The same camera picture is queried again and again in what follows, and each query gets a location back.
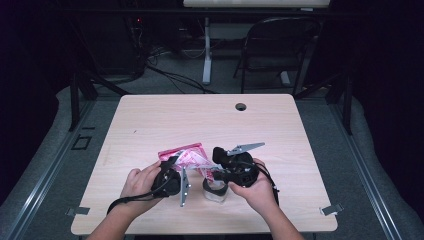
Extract grey floor rail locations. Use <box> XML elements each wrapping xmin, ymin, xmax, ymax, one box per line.
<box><xmin>5</xmin><ymin>99</ymin><xmax>98</xmax><ymax>240</ymax></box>
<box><xmin>327</xmin><ymin>102</ymin><xmax>403</xmax><ymax>240</ymax></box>

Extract person's left hand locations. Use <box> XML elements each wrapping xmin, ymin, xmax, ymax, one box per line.
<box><xmin>119</xmin><ymin>160</ymin><xmax>165</xmax><ymax>216</ymax></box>

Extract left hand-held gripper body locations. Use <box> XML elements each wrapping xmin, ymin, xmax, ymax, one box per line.
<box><xmin>150</xmin><ymin>161</ymin><xmax>193</xmax><ymax>208</ymax></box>

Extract black folding chair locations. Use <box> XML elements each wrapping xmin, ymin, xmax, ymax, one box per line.
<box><xmin>232</xmin><ymin>16</ymin><xmax>322</xmax><ymax>97</ymax></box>

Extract grey metal bracket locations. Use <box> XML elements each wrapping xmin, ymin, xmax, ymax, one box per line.
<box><xmin>65</xmin><ymin>206</ymin><xmax>91</xmax><ymax>217</ymax></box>
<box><xmin>319</xmin><ymin>202</ymin><xmax>345</xmax><ymax>216</ymax></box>

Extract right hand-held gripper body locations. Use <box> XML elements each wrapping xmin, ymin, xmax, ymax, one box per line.
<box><xmin>211</xmin><ymin>142</ymin><xmax>267</xmax><ymax>189</ymax></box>

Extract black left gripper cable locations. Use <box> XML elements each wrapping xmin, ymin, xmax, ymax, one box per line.
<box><xmin>106</xmin><ymin>175</ymin><xmax>175</xmax><ymax>215</ymax></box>

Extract black metal stand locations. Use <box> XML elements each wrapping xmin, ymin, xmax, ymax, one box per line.
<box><xmin>67</xmin><ymin>70</ymin><xmax>132</xmax><ymax>132</ymax></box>
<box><xmin>294</xmin><ymin>70</ymin><xmax>355</xmax><ymax>136</ymax></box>

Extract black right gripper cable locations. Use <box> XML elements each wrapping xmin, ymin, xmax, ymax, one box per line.
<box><xmin>255</xmin><ymin>162</ymin><xmax>281</xmax><ymax>206</ymax></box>

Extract black equipment with red light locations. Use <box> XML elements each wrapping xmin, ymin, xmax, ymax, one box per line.
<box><xmin>75</xmin><ymin>13</ymin><xmax>148</xmax><ymax>77</ymax></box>

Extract clear jar with black lid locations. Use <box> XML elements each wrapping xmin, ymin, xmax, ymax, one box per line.
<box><xmin>201</xmin><ymin>176</ymin><xmax>231</xmax><ymax>203</ymax></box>

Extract black floor cables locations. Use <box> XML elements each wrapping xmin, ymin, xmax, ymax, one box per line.
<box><xmin>145</xmin><ymin>49</ymin><xmax>218</xmax><ymax>95</ymax></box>

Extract white desk leg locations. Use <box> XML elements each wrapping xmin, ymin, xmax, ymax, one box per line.
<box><xmin>202</xmin><ymin>16</ymin><xmax>213</xmax><ymax>86</ymax></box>

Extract person's right hand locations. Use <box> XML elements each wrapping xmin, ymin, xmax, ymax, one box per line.
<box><xmin>227</xmin><ymin>157</ymin><xmax>280</xmax><ymax>215</ymax></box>

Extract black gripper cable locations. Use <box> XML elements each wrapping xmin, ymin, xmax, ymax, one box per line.
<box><xmin>255</xmin><ymin>162</ymin><xmax>281</xmax><ymax>206</ymax></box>
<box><xmin>106</xmin><ymin>175</ymin><xmax>175</xmax><ymax>215</ymax></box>

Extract red and white snack bag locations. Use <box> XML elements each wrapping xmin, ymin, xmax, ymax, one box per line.
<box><xmin>157</xmin><ymin>142</ymin><xmax>222</xmax><ymax>184</ymax></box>

